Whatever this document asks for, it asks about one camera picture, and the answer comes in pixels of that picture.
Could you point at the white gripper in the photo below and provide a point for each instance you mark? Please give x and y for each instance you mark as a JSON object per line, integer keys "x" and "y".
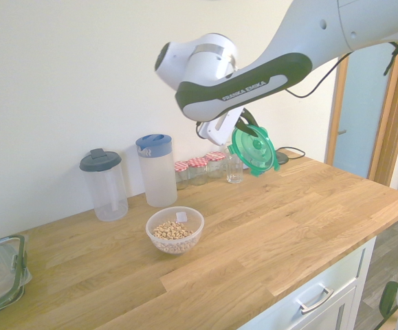
{"x": 219, "y": 130}

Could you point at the green round container lid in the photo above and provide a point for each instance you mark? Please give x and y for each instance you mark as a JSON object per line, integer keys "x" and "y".
{"x": 253, "y": 156}

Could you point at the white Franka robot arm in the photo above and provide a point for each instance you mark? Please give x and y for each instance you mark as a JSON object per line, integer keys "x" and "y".
{"x": 253, "y": 79}

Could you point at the glass jar red checked lid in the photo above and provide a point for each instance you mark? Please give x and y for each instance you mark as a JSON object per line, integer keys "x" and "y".
{"x": 197, "y": 172}
{"x": 181, "y": 175}
{"x": 215, "y": 165}

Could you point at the clear pitcher blue lid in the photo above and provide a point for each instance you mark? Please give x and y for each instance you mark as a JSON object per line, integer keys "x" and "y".
{"x": 159, "y": 175}

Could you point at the clear plastic food bowl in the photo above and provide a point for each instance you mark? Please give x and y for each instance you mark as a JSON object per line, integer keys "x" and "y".
{"x": 166, "y": 247}

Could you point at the clear pitcher dark grey lid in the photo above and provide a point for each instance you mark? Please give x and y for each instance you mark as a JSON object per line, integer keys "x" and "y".
{"x": 107, "y": 192}

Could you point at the clear drinking glass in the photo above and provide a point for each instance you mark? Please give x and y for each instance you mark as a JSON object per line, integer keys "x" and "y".
{"x": 234, "y": 174}

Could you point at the frosted glass door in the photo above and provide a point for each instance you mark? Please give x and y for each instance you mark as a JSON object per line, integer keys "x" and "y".
{"x": 360, "y": 130}

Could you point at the cereal rings heap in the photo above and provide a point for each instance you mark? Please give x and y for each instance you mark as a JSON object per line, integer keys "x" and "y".
{"x": 171, "y": 231}

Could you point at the wooden door frame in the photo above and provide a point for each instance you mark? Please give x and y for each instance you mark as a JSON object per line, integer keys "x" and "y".
{"x": 391, "y": 137}

